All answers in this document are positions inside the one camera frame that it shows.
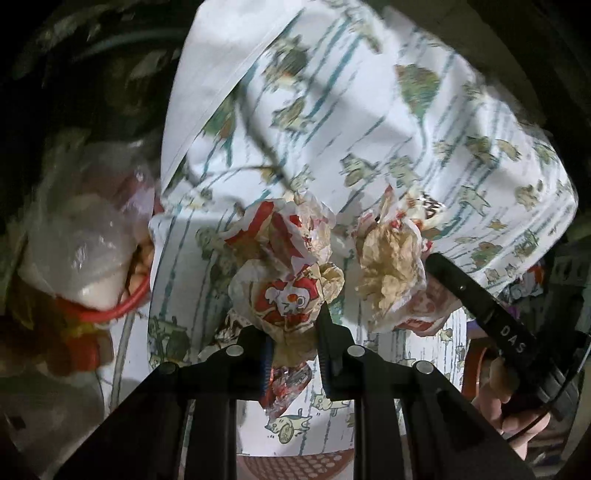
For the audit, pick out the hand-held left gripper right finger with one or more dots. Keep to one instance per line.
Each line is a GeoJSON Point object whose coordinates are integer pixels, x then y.
{"type": "Point", "coordinates": [327, 364]}

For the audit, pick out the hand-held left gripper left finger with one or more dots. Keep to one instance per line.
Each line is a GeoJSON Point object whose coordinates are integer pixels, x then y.
{"type": "Point", "coordinates": [267, 369]}

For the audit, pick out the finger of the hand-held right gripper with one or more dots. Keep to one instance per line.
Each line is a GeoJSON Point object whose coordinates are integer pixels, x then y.
{"type": "Point", "coordinates": [455, 281]}

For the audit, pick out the brown paper wrapper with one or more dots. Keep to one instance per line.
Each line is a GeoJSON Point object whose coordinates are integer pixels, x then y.
{"type": "Point", "coordinates": [390, 267]}

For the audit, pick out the red white paper wrapper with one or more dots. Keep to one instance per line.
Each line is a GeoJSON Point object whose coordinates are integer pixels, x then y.
{"type": "Point", "coordinates": [288, 300]}
{"type": "Point", "coordinates": [281, 230]}

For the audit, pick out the pink plastic basket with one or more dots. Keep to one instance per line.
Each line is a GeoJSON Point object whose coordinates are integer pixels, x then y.
{"type": "Point", "coordinates": [295, 467]}

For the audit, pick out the person's right hand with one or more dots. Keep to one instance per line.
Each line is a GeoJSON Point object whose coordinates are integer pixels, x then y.
{"type": "Point", "coordinates": [501, 383]}

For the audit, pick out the red white paper bag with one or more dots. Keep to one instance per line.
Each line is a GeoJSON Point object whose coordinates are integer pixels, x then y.
{"type": "Point", "coordinates": [431, 311]}

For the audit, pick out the purple box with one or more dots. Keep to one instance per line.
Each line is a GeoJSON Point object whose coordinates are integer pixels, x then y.
{"type": "Point", "coordinates": [472, 328]}

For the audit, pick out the orange plastic basin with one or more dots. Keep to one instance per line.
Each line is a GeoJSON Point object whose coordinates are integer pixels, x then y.
{"type": "Point", "coordinates": [473, 374]}

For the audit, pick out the white red printed box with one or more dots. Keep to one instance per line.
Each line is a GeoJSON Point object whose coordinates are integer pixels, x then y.
{"type": "Point", "coordinates": [528, 282]}

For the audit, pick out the red plastic bucket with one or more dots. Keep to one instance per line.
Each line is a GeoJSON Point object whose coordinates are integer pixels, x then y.
{"type": "Point", "coordinates": [129, 300]}

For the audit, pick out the printed white tablecloth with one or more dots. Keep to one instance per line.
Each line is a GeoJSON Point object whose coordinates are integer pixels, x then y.
{"type": "Point", "coordinates": [351, 115]}

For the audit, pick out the clear plastic bag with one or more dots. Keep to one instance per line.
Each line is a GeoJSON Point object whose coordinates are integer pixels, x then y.
{"type": "Point", "coordinates": [78, 240]}

